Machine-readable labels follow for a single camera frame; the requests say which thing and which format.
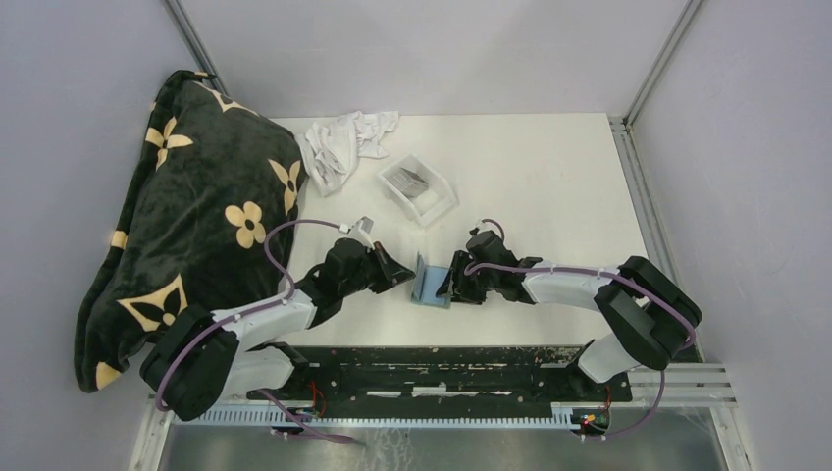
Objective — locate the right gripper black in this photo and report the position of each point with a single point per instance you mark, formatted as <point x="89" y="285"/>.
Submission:
<point x="453" y="284"/>

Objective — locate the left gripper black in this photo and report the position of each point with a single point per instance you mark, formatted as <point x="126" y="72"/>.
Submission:
<point x="390" y="273"/>

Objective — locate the stack of credit cards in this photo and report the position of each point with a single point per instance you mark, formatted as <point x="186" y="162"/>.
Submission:
<point x="410" y="184"/>

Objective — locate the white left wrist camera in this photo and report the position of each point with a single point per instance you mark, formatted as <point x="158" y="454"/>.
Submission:
<point x="360" y="230"/>

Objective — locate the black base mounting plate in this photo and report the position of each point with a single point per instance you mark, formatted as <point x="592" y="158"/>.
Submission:
<point x="478" y="382"/>

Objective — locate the black floral blanket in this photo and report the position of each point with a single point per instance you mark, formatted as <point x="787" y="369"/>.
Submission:
<point x="205" y="222"/>

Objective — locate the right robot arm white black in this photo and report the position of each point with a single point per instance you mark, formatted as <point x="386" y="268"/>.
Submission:
<point x="650" y="319"/>

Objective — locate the white crumpled cloth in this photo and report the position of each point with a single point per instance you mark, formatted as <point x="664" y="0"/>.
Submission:
<point x="331" y="152"/>

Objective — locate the clear plastic card box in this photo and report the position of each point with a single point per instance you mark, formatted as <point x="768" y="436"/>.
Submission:
<point x="432" y="205"/>

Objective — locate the aluminium rail frame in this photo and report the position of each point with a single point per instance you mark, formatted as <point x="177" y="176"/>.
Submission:
<point x="682" y="389"/>

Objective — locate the green leather card holder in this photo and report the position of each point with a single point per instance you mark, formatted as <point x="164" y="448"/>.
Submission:
<point x="428" y="280"/>

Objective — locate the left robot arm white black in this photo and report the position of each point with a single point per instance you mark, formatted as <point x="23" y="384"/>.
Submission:
<point x="209" y="355"/>

